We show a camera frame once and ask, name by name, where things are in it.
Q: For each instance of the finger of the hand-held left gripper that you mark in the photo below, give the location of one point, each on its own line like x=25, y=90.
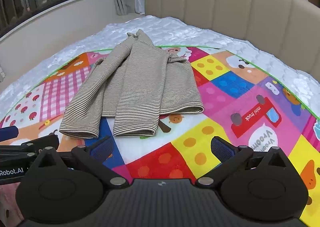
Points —
x=8, y=133
x=41, y=142

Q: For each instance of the striped long-sleeve shirt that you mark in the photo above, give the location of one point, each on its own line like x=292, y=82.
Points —
x=140, y=74

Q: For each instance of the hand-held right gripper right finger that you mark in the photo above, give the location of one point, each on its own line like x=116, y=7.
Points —
x=222, y=147

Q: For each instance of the white quilted bed sheet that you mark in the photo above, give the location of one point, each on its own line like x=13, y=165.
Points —
x=162, y=26

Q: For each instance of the colourful cartoon play mat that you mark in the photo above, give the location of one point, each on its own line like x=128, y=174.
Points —
x=225, y=107

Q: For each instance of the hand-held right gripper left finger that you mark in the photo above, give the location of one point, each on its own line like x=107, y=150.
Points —
x=103, y=147

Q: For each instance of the pink cloth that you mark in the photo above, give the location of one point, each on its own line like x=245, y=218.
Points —
x=8, y=202

